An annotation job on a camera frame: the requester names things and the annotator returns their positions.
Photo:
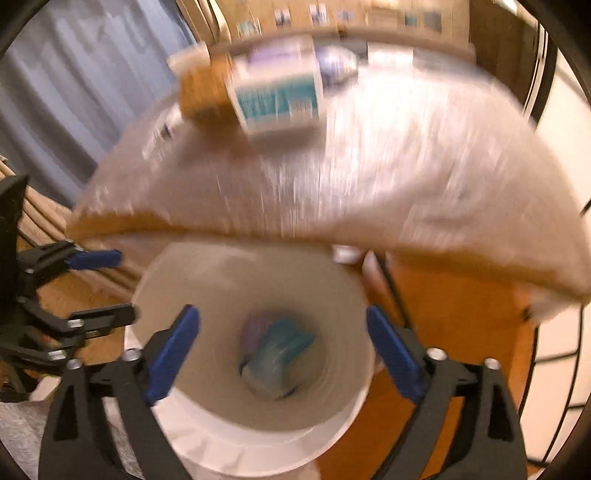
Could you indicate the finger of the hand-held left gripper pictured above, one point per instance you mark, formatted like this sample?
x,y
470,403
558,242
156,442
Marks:
x,y
94,259
104,317

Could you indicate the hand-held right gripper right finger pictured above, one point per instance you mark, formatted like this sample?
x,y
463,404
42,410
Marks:
x,y
392,355

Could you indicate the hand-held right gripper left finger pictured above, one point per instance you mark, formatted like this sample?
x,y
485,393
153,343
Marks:
x,y
173,355

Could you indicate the white plastic bin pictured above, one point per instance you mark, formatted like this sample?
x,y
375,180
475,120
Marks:
x,y
221,286

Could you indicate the beige ribbed mat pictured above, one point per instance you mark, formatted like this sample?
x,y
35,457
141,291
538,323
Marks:
x,y
51,217

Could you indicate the purple packet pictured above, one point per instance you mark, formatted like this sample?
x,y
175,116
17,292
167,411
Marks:
x,y
257,325

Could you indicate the teal packet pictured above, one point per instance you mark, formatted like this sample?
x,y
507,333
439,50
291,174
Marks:
x,y
279,357

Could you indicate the blue-grey curtain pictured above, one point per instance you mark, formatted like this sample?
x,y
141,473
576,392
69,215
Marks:
x,y
69,92

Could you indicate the grey fluffy rug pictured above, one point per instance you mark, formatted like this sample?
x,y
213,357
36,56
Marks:
x,y
18,438

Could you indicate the brown cup with white lid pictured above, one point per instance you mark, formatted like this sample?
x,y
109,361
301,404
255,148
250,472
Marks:
x,y
203,92

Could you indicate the white and teal box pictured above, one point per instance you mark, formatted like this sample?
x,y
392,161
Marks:
x,y
277,97

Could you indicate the black-framed paper sliding door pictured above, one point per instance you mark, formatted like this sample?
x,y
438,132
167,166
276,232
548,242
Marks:
x,y
561,138

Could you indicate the purple can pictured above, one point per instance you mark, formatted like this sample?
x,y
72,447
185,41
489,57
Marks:
x,y
336,64

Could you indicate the row of cardboard boxes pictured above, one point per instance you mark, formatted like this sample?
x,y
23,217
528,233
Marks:
x,y
369,18

